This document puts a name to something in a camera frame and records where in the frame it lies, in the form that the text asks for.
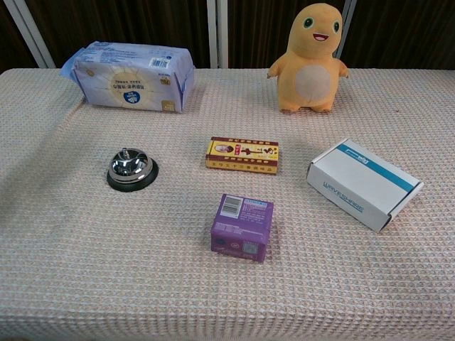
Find purple small carton box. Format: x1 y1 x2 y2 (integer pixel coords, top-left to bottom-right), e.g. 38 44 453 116
210 193 274 264

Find blue tissue pack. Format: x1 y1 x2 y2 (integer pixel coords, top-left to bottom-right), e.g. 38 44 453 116
59 40 196 114

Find yellow red spice box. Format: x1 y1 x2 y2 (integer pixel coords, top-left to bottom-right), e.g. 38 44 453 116
205 136 279 175

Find silver desk bell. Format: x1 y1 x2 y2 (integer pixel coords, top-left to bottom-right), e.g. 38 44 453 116
106 147 159 193

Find white metal frame post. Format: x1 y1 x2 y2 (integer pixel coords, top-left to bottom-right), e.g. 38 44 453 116
335 0 358 60
3 0 57 70
207 0 229 70

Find white blue cardboard box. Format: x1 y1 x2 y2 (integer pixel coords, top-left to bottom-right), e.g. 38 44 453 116
306 138 424 234

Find beige waffle tablecloth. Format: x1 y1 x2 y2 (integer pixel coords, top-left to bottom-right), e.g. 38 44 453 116
0 67 455 341

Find orange plush dinosaur toy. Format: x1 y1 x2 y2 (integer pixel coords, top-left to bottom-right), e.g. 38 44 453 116
267 2 350 114

